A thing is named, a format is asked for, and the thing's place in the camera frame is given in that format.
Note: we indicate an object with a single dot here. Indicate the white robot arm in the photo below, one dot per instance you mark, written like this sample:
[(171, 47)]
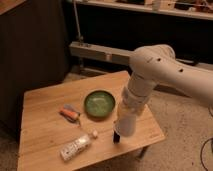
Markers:
[(139, 87)]

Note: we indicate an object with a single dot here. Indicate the black eraser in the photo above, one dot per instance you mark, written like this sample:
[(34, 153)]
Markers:
[(116, 137)]

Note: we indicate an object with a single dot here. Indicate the green bowl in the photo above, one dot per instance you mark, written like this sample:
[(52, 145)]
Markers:
[(99, 104)]

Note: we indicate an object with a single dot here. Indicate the metal pole stand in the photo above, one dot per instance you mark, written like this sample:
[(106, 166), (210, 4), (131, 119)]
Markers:
[(80, 37)]

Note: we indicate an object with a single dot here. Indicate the wooden table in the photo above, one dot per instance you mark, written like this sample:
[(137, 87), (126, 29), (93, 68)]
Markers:
[(44, 131)]

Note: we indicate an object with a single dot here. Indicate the clear plastic bottle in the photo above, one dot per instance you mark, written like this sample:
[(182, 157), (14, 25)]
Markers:
[(76, 146)]

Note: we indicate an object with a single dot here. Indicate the cluttered background shelf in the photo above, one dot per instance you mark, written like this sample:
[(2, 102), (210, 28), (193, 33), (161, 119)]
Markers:
[(154, 8)]

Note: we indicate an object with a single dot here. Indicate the grey metal bench rail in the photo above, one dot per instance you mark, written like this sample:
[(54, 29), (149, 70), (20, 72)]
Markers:
[(100, 51)]

